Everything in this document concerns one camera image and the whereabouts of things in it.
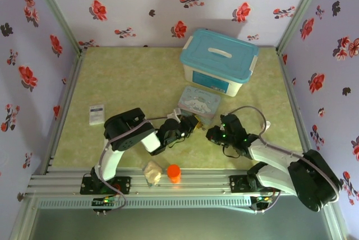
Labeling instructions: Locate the beige crumpled paper ball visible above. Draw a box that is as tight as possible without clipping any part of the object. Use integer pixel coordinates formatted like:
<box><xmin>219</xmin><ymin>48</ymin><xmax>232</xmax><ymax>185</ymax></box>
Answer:
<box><xmin>142</xmin><ymin>160</ymin><xmax>163</xmax><ymax>187</ymax></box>

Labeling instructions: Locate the aluminium frame rail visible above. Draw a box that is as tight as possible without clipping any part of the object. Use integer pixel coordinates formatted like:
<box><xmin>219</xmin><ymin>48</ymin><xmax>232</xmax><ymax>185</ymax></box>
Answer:
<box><xmin>26</xmin><ymin>167</ymin><xmax>329</xmax><ymax>196</ymax></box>

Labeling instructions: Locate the grey right arm cable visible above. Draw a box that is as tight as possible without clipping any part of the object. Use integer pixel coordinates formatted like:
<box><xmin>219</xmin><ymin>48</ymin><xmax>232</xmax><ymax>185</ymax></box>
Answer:
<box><xmin>223</xmin><ymin>105</ymin><xmax>343</xmax><ymax>204</ymax></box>

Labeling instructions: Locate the white storage box blue lid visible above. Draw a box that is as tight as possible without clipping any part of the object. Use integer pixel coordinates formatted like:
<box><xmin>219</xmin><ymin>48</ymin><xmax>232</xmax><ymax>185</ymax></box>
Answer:
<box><xmin>179</xmin><ymin>29</ymin><xmax>259</xmax><ymax>98</ymax></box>

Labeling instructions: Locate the orange plastic cup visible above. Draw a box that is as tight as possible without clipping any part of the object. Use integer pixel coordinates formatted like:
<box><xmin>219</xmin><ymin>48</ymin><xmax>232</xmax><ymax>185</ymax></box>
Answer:
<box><xmin>166</xmin><ymin>164</ymin><xmax>182</xmax><ymax>184</ymax></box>

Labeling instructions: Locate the slotted grey cable duct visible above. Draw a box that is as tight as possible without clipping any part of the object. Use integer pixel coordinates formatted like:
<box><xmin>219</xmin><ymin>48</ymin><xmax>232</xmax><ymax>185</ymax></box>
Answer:
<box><xmin>38</xmin><ymin>197</ymin><xmax>253</xmax><ymax>209</ymax></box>

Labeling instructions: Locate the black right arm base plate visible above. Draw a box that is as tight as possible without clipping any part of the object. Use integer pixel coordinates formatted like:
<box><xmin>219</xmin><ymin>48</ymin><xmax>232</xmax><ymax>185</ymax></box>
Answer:
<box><xmin>229</xmin><ymin>174</ymin><xmax>264</xmax><ymax>195</ymax></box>

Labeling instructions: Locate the small white card packet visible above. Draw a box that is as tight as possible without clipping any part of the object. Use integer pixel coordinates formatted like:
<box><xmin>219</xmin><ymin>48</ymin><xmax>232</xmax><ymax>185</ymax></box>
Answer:
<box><xmin>89</xmin><ymin>104</ymin><xmax>106</xmax><ymax>126</ymax></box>

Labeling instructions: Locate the aluminium frame corner post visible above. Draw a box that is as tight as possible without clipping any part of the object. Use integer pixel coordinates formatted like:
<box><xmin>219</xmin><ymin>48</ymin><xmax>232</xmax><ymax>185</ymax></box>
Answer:
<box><xmin>276</xmin><ymin>0</ymin><xmax>329</xmax><ymax>56</ymax></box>
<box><xmin>26</xmin><ymin>0</ymin><xmax>88</xmax><ymax>56</ymax></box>

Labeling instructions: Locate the blue cartoon dog tin box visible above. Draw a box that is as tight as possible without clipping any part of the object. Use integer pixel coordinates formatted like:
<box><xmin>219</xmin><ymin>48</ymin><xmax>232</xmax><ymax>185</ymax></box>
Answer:
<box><xmin>178</xmin><ymin>85</ymin><xmax>222</xmax><ymax>126</ymax></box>

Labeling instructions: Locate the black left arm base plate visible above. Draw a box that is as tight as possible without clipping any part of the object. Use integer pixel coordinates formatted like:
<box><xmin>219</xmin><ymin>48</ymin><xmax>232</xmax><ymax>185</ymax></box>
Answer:
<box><xmin>80</xmin><ymin>175</ymin><xmax>132</xmax><ymax>195</ymax></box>

